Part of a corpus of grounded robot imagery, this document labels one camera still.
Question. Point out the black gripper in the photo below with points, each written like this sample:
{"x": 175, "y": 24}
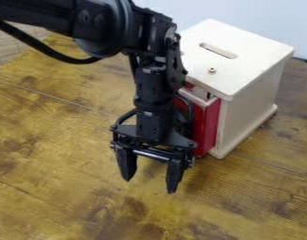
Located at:
{"x": 178, "y": 158}

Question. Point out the red drawer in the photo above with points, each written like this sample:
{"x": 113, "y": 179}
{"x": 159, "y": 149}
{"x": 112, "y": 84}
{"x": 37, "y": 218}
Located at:
{"x": 198, "y": 110}

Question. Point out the black metal drawer handle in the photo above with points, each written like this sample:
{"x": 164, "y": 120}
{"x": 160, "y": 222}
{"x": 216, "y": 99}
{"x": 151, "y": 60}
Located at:
{"x": 136, "y": 130}

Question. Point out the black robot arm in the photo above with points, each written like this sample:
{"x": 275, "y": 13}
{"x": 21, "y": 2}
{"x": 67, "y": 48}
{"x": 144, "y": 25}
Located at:
{"x": 108, "y": 27}

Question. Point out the white wooden box cabinet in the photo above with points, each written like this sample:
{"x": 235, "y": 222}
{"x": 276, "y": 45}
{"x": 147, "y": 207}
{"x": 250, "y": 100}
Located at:
{"x": 236, "y": 65}

